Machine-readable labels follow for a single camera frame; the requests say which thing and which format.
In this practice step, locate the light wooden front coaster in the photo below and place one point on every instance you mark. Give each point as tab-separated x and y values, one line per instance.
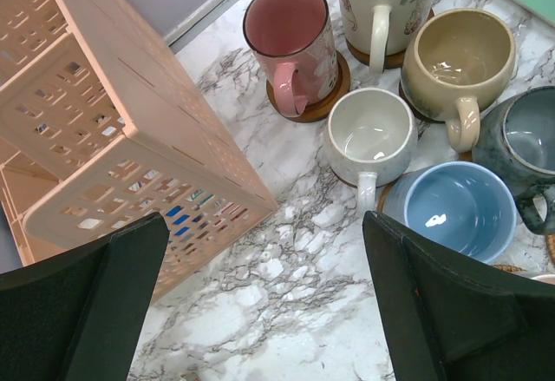
466	156

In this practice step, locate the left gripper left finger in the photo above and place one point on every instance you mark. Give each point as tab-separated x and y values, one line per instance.
78	315

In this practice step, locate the green mug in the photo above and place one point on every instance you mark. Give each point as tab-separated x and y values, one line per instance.
406	18

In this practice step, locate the red pink mug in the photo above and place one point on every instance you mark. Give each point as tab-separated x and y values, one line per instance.
293	42

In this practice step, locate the white cream mug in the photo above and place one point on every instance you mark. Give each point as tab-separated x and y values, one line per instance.
369	140

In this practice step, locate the peach mesh file organizer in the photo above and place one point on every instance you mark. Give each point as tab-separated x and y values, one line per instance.
100	126

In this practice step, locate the grey mug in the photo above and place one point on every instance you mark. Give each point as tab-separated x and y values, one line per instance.
517	143

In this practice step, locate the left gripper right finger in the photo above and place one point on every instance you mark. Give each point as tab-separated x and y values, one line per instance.
449	317

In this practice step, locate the light blue mug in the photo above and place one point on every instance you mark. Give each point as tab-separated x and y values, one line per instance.
458	204

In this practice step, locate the woven rattan coaster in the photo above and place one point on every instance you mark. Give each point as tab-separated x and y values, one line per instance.
510	269
550	246

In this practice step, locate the light wooden coaster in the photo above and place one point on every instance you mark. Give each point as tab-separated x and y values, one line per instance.
382	198
466	156

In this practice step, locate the beige speckled mug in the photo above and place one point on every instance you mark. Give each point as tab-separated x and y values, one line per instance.
457	66

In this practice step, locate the small silver card box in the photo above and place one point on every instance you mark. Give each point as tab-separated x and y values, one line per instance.
189	376

